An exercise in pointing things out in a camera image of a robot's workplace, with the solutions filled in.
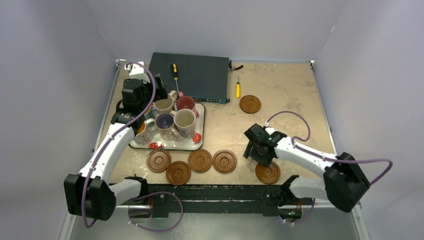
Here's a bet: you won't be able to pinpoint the wooden coaster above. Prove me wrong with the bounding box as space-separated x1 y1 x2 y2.
239 95 261 114
212 149 237 174
187 149 213 173
165 161 192 186
146 150 172 173
255 161 281 185

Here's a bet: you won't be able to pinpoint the pink mug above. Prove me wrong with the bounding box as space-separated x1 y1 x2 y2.
176 95 196 112

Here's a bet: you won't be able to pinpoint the cream floral mug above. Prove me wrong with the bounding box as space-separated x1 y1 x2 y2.
171 109 197 139

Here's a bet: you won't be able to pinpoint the wooden coaster front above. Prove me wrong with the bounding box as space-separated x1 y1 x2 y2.
165 161 192 186

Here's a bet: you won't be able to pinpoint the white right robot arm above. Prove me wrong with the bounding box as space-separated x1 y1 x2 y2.
243 123 371 213

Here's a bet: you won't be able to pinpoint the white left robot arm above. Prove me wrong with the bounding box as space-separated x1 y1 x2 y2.
63 75 168 221

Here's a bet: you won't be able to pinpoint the purple interior mug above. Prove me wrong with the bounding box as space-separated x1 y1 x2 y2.
155 113 180 141

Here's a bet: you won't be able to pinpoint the orange interior mug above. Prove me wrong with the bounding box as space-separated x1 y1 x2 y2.
133 118 156 145

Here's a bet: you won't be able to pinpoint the black yellow long screwdriver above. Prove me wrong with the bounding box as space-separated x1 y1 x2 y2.
171 63 180 93

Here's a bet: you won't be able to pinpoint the white strawberry tray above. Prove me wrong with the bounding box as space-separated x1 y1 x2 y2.
129 102 206 151

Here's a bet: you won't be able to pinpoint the small yellow screwdriver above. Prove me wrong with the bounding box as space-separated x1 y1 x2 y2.
235 76 241 99

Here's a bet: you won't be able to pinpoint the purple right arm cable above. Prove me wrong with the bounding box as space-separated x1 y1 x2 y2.
266 110 394 186

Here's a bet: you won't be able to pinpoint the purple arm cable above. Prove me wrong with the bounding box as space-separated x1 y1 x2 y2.
81 61 157 229
266 110 394 186

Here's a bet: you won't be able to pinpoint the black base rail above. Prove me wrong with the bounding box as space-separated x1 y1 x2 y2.
123 183 313 218

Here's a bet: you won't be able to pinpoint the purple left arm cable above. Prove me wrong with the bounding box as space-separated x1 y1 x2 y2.
81 61 157 229

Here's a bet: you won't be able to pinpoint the dark network switch box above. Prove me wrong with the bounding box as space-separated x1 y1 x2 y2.
149 52 230 104

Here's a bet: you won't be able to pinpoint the black handled pliers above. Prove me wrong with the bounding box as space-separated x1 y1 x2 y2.
228 60 244 73

